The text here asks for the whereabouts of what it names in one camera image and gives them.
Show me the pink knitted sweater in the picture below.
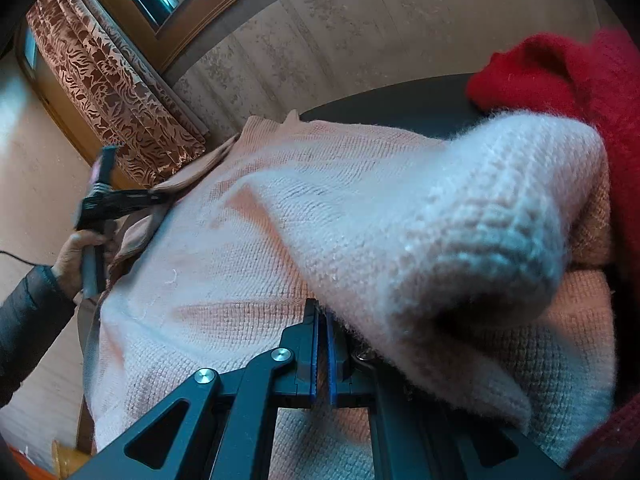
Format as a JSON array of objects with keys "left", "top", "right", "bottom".
[{"left": 85, "top": 112, "right": 616, "bottom": 464}]

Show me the person's left hand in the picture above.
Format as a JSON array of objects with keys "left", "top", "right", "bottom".
[{"left": 51, "top": 230, "right": 111, "bottom": 299}]

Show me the brown floral curtain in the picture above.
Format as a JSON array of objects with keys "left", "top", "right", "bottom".
[{"left": 26, "top": 0, "right": 206, "bottom": 188}]

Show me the dark object on windowsill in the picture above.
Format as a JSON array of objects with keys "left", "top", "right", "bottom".
[{"left": 139, "top": 0, "right": 172, "bottom": 26}]

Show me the red knitted garment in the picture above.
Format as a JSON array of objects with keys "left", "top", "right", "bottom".
[{"left": 465, "top": 29, "right": 639, "bottom": 292}]

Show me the black cable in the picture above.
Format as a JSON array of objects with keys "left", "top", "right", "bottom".
[{"left": 0, "top": 250, "right": 37, "bottom": 267}]

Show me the wooden window frame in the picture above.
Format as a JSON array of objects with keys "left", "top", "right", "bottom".
[{"left": 74, "top": 0, "right": 362, "bottom": 74}]

